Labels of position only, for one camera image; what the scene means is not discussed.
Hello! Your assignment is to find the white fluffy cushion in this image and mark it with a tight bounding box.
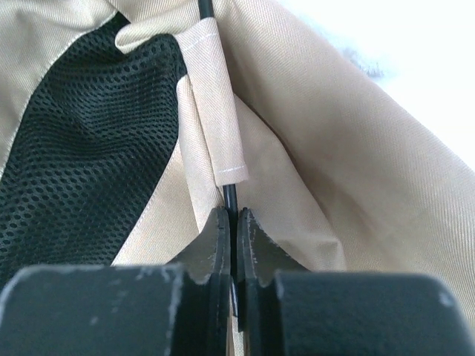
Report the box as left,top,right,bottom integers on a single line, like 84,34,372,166
292,0,475,123

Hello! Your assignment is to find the beige pet tent fabric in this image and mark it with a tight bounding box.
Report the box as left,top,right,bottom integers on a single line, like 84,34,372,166
1,1,474,337

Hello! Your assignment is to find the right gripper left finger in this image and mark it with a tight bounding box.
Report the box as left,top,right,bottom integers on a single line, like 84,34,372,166
1,208,232,355

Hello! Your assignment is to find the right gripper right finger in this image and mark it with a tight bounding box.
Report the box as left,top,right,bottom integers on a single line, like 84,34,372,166
237,209,474,355

